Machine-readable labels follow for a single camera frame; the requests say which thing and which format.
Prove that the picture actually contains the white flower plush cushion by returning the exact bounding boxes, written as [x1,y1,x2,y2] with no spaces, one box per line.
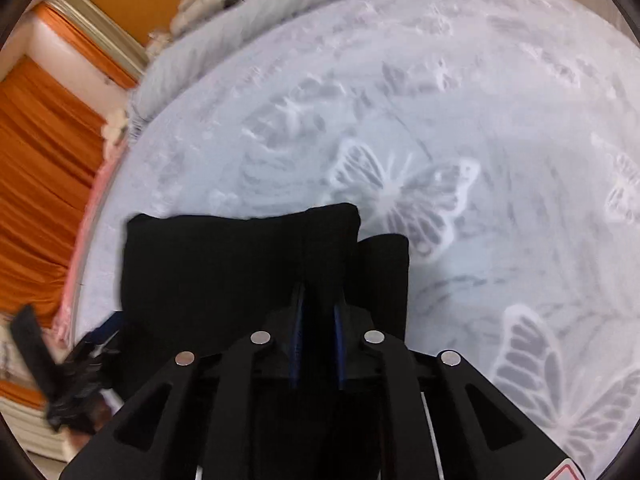
[100,107,129,156]

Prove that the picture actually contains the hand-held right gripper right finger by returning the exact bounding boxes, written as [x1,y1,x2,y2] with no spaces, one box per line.
[332,299,588,480]

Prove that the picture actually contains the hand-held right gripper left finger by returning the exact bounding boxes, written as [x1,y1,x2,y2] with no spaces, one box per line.
[60,280,306,480]

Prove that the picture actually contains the grey duvet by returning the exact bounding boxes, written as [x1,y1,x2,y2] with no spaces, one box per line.
[125,0,531,131]

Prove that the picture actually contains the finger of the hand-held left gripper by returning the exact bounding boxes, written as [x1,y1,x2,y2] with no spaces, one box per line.
[75,311,124,361]

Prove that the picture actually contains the black pants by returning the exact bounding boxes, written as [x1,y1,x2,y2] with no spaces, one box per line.
[120,202,411,480]

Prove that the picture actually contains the orange curtain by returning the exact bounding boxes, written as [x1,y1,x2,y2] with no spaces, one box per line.
[0,2,141,331]

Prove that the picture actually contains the cream wall moulding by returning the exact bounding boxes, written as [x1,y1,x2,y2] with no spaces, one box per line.
[47,0,149,81]

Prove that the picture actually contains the pink blanket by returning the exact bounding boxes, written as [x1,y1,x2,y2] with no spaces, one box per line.
[52,135,132,351]

